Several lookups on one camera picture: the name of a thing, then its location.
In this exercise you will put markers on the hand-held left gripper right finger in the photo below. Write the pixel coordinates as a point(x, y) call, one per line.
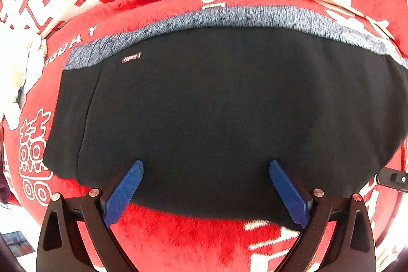
point(288, 192)

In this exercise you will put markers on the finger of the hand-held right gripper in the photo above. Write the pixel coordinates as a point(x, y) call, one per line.
point(393, 179)

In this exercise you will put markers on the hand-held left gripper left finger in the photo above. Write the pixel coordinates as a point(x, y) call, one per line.
point(122, 192)

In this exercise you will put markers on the white floral cloth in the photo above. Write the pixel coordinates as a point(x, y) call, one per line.
point(16, 68)

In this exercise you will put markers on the black pants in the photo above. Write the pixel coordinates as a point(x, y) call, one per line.
point(207, 106)

